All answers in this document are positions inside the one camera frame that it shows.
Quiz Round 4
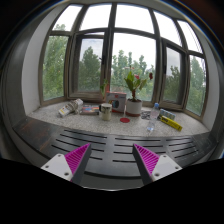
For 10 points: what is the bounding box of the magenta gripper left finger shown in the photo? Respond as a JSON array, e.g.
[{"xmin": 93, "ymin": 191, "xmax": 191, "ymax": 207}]
[{"xmin": 42, "ymin": 143, "xmax": 91, "ymax": 185}]

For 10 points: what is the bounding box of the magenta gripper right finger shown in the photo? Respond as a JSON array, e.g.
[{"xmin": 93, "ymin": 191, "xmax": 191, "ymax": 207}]
[{"xmin": 133, "ymin": 144, "xmax": 181, "ymax": 185}]

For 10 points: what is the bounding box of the clear plastic water bottle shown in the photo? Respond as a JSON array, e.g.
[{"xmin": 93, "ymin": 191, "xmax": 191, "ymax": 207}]
[{"xmin": 147, "ymin": 103, "xmax": 160, "ymax": 132}]

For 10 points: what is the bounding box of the dark vented radiator cover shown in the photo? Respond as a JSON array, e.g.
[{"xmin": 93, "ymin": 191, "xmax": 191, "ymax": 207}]
[{"xmin": 14, "ymin": 117, "xmax": 217, "ymax": 178}]

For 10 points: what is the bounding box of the yellow rectangular box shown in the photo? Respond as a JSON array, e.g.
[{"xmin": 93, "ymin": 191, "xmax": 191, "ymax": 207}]
[{"xmin": 160, "ymin": 116, "xmax": 182, "ymax": 131}]

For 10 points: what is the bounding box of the dark patterned small packet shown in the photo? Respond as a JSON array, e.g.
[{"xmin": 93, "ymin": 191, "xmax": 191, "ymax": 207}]
[{"xmin": 141, "ymin": 111, "xmax": 151, "ymax": 120}]

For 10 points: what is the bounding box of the red round coaster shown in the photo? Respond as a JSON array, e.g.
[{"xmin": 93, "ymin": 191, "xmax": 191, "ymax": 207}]
[{"xmin": 120, "ymin": 117, "xmax": 130, "ymax": 123}]

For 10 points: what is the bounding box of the teal blister pack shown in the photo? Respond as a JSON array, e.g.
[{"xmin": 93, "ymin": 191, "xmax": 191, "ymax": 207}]
[{"xmin": 160, "ymin": 109, "xmax": 176, "ymax": 120}]

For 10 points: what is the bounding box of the flat colourful book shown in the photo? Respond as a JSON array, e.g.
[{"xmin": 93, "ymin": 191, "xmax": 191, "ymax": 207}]
[{"xmin": 80, "ymin": 105, "xmax": 99, "ymax": 115}]

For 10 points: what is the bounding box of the white flower pot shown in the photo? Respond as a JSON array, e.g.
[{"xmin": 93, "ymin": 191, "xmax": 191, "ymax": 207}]
[{"xmin": 126, "ymin": 99, "xmax": 142, "ymax": 117}]

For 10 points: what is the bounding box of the white ceramic mug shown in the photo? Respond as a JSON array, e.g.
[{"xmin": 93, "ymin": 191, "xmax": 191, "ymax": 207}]
[{"xmin": 99, "ymin": 103, "xmax": 112, "ymax": 121}]

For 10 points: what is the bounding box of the red and white box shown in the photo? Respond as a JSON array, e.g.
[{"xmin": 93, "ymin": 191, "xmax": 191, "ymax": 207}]
[{"xmin": 106, "ymin": 92, "xmax": 126, "ymax": 113}]

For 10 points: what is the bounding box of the green plant with red flowers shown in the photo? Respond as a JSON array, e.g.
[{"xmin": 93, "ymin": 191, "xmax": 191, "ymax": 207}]
[{"xmin": 125, "ymin": 67, "xmax": 153, "ymax": 102}]

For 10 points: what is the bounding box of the brown window frame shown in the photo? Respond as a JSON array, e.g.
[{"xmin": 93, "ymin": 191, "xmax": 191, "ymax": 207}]
[{"xmin": 39, "ymin": 2, "xmax": 208, "ymax": 118}]

